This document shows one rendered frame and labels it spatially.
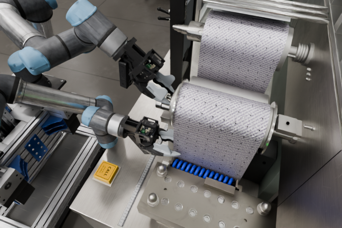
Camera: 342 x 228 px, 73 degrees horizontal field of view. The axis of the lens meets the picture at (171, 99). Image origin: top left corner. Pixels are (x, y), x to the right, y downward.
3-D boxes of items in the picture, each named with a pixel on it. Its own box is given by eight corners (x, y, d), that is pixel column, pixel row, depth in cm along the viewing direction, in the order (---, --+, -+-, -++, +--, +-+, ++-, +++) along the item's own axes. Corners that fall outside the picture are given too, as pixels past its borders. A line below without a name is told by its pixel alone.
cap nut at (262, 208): (257, 201, 71) (262, 196, 67) (269, 205, 70) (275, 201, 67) (256, 213, 69) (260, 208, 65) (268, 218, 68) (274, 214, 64)
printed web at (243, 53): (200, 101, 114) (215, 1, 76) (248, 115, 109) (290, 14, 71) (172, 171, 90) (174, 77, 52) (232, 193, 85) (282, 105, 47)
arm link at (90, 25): (81, 6, 65) (86, -10, 57) (112, 34, 68) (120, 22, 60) (61, 24, 61) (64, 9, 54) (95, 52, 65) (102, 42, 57)
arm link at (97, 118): (95, 114, 89) (89, 100, 82) (120, 122, 86) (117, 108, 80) (83, 130, 84) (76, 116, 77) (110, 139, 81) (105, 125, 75)
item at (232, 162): (173, 156, 82) (174, 127, 68) (239, 179, 76) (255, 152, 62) (173, 158, 82) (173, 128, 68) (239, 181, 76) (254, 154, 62)
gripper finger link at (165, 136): (185, 136, 73) (157, 131, 74) (184, 146, 77) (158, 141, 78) (187, 128, 75) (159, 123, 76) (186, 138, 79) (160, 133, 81)
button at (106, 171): (104, 162, 93) (102, 159, 91) (119, 168, 92) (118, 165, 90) (94, 178, 89) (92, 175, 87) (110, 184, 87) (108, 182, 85)
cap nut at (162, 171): (159, 165, 79) (158, 159, 75) (169, 169, 78) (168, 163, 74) (154, 175, 76) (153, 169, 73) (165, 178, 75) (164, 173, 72)
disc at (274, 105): (261, 122, 73) (277, 90, 61) (262, 122, 72) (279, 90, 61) (254, 163, 64) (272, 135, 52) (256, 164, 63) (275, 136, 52)
